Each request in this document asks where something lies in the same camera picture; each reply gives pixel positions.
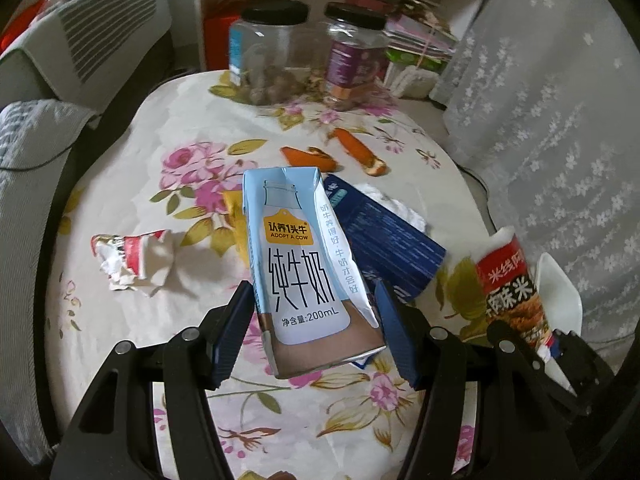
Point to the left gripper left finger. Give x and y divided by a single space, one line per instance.
230 332

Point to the dark blue cardboard box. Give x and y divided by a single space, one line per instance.
384 246

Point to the clear jar blue label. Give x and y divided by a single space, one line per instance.
267 51

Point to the curled orange peel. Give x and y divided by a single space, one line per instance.
313 157

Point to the grey striped sofa cushion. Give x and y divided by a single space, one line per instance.
83 51

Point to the crumpled red white wrapper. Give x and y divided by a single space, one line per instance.
138 262

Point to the red rice noodle package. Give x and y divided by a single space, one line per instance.
510 293

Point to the white tissue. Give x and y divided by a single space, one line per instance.
396 206

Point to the red storage box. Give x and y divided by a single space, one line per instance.
216 31

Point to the clear jar purple label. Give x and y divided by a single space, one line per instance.
357 43

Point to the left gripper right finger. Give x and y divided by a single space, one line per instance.
400 334

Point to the grey quilted blanket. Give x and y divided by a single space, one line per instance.
36 137

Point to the stack of colourful papers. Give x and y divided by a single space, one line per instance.
418 36

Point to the white fluffy towel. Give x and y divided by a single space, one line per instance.
413 83

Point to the floral tablecloth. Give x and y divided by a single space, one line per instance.
180 167

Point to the light blue milk carton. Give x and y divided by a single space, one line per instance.
313 307

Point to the white lace curtain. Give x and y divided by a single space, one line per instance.
542 104

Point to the long orange peel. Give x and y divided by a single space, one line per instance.
367 160

